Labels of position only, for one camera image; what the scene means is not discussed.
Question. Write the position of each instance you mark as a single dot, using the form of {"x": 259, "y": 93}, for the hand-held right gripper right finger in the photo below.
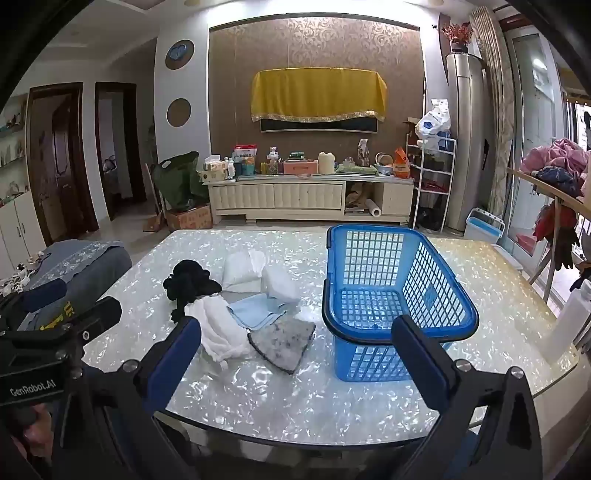
{"x": 418, "y": 364}

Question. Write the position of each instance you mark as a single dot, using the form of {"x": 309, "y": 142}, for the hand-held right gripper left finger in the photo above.
{"x": 171, "y": 364}

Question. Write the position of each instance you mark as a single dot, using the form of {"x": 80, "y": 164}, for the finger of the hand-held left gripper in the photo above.
{"x": 99, "y": 314}
{"x": 46, "y": 295}

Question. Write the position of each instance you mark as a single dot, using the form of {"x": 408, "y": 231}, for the white fluffy cloth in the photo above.
{"x": 217, "y": 327}

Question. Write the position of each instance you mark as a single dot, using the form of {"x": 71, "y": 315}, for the blue plastic basket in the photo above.
{"x": 369, "y": 304}

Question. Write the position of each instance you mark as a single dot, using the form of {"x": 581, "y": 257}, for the black cloth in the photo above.
{"x": 189, "y": 284}

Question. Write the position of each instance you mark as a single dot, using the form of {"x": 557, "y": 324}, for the light blue cloth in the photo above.
{"x": 256, "y": 310}

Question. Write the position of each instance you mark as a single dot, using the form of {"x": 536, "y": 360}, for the grey cloth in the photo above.
{"x": 284, "y": 344}

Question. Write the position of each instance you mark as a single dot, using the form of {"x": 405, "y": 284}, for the white textured towel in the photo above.
{"x": 242, "y": 272}

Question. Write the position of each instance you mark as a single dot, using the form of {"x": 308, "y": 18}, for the white sponge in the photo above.
{"x": 281, "y": 286}

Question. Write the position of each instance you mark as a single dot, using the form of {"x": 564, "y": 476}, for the chair with blue-grey cover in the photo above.
{"x": 78, "y": 267}

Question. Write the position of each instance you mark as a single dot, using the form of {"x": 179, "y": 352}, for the white side cabinet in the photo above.
{"x": 18, "y": 230}

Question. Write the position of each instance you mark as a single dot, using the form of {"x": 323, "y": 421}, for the cardboard box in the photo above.
{"x": 189, "y": 218}

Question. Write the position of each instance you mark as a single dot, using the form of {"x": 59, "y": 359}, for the dark wooden door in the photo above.
{"x": 60, "y": 161}

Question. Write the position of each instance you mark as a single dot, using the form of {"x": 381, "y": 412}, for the green bag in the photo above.
{"x": 178, "y": 182}

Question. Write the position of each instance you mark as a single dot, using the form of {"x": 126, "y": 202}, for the white and blue bucket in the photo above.
{"x": 484, "y": 226}

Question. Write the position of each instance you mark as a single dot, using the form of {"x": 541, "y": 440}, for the white plastic bottle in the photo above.
{"x": 570, "y": 323}

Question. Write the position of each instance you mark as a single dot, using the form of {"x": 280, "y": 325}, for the white paper roll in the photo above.
{"x": 373, "y": 207}

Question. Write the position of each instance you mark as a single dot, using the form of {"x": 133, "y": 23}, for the tissue box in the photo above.
{"x": 216, "y": 170}

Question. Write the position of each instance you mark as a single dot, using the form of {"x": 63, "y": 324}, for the red clothes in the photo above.
{"x": 556, "y": 230}

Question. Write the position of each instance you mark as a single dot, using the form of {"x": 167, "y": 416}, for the orange snack bag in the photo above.
{"x": 400, "y": 164}

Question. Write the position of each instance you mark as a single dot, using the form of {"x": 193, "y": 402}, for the cream television cabinet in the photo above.
{"x": 304, "y": 196}

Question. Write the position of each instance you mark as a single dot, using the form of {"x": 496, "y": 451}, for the wooden clothes drying rack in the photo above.
{"x": 554, "y": 203}

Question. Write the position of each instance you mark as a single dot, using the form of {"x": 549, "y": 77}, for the red and white box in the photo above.
{"x": 244, "y": 159}

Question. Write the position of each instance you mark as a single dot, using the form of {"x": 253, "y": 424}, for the cream plastic jug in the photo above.
{"x": 326, "y": 162}

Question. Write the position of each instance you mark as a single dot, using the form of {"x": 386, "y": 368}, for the pink storage box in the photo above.
{"x": 300, "y": 167}

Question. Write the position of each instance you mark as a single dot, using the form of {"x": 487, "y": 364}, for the standing air conditioner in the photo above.
{"x": 466, "y": 138}

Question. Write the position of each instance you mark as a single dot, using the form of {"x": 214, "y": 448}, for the white plastic bags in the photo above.
{"x": 433, "y": 122}

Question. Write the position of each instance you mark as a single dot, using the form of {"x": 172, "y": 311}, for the pink clothes pile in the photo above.
{"x": 556, "y": 154}

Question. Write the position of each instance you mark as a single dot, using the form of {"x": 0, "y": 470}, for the patterned curtain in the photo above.
{"x": 496, "y": 115}

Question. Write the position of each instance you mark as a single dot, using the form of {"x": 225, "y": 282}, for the yellow dust cover cloth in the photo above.
{"x": 318, "y": 94}

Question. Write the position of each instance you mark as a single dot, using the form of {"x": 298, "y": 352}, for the red flower vase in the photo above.
{"x": 458, "y": 34}

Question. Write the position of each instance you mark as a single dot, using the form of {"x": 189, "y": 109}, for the round brown wall panel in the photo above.
{"x": 178, "y": 112}

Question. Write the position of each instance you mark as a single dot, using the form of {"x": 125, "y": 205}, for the wall television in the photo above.
{"x": 318, "y": 124}

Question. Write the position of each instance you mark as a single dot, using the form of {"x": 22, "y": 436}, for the round wall decoration blue plate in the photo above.
{"x": 179, "y": 54}

